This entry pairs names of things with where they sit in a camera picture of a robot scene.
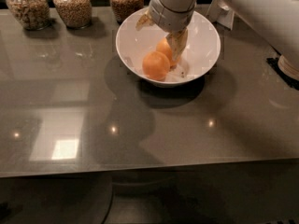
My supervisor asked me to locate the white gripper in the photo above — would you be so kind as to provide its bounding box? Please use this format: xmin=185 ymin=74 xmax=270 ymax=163
xmin=135 ymin=0 xmax=196 ymax=64

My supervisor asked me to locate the orange fruit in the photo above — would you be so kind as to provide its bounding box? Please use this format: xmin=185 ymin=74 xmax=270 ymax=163
xmin=142 ymin=51 xmax=170 ymax=81
xmin=156 ymin=38 xmax=179 ymax=66

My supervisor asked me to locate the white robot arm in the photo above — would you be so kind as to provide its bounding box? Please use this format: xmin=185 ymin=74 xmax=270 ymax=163
xmin=136 ymin=0 xmax=299 ymax=79

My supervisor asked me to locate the white ceramic bowl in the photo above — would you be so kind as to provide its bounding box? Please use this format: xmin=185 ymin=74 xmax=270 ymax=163
xmin=116 ymin=8 xmax=221 ymax=88

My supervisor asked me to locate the glass jar of brown grains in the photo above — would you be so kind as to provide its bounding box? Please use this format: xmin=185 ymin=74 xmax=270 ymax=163
xmin=109 ymin=0 xmax=144 ymax=23

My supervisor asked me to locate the white folded card stand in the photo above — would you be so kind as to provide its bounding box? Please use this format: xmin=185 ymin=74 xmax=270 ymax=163
xmin=206 ymin=0 xmax=235 ymax=30

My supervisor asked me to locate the glass jar of tan grains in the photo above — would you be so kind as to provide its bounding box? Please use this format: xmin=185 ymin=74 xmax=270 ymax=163
xmin=53 ymin=0 xmax=92 ymax=29

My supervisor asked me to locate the glass jar of light cereal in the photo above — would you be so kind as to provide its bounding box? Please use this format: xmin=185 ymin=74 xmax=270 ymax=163
xmin=6 ymin=0 xmax=50 ymax=31

